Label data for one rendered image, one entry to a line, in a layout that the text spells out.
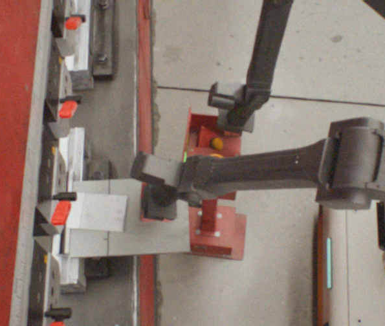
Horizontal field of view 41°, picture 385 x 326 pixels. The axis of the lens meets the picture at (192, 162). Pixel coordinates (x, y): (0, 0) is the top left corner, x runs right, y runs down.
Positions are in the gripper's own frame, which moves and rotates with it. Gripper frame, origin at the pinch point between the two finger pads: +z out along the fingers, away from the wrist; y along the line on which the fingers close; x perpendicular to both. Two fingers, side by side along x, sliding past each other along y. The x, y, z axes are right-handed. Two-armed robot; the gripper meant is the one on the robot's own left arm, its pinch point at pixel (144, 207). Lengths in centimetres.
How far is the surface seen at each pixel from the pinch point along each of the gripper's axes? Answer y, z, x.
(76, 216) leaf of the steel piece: 1.0, 8.4, -12.9
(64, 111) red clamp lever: -7.4, -20.7, -25.2
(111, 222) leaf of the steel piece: 2.8, 4.5, -6.1
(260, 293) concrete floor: 1, 69, 83
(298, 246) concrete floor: -18, 60, 98
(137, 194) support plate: -3.8, 1.8, -1.0
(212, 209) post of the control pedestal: -22, 46, 48
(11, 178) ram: 11.4, -31.1, -34.5
